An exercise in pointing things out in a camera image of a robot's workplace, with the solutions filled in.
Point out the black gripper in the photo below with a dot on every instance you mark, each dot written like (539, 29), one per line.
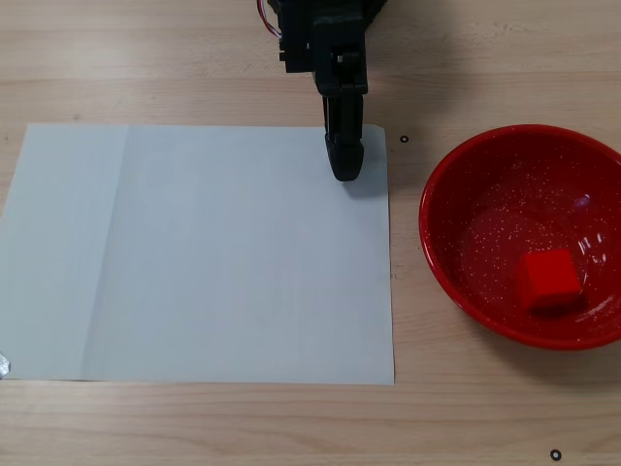
(343, 78)

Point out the red cube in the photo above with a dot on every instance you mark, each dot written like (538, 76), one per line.
(548, 281)

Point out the red speckled bowl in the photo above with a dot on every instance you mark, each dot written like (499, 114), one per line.
(485, 218)

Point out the white paper sheet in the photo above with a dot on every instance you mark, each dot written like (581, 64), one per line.
(194, 252)

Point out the grey tape piece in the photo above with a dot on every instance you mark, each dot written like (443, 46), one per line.
(4, 366)

